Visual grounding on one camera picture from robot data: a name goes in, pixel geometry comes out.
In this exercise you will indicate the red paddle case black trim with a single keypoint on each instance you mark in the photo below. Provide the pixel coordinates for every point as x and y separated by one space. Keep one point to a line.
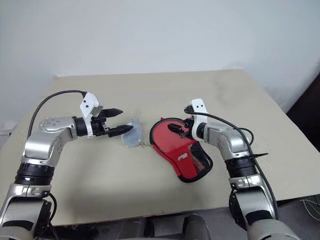
180 165

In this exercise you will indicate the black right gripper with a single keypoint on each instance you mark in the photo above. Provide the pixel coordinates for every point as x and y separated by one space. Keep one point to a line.
188 127

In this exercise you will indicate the clear plastic bag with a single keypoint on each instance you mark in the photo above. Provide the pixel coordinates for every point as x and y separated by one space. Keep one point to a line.
131 137

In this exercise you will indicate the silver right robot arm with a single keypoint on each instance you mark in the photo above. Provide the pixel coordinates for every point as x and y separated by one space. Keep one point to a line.
225 136

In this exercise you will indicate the black bulky object beside table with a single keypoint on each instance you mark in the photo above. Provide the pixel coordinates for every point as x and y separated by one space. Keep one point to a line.
307 112

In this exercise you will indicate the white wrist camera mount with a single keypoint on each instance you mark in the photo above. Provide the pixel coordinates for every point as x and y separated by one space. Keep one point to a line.
87 102
200 103

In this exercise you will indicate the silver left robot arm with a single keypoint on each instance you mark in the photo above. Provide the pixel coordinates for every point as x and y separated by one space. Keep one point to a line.
47 145

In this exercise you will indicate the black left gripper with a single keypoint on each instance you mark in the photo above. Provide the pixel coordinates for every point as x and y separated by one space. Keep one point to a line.
98 126

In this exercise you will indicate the dark grey rounded shape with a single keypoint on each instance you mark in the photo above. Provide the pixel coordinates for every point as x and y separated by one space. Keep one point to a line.
197 227

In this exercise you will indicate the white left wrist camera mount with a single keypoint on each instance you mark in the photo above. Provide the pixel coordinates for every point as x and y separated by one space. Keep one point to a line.
87 102

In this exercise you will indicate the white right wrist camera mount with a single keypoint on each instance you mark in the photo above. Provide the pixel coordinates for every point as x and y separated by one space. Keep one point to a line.
200 103

